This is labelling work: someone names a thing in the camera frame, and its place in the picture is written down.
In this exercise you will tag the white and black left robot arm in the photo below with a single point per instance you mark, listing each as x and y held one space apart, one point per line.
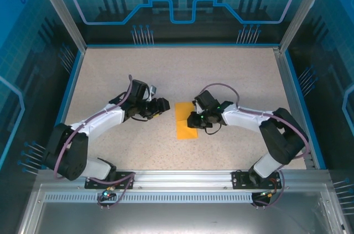
69 156

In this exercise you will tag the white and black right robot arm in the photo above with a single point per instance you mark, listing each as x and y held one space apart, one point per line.
282 140

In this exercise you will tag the slotted metal strip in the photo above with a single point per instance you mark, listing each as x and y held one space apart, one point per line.
179 198

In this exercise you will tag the aluminium mounting rail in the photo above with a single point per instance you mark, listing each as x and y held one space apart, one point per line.
182 180

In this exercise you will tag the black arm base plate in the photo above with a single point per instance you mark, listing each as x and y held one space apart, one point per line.
238 182
89 183

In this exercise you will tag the aluminium side rail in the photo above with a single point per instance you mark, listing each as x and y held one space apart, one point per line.
290 93

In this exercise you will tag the aluminium frame post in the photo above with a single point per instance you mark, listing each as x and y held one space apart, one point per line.
60 10
304 10

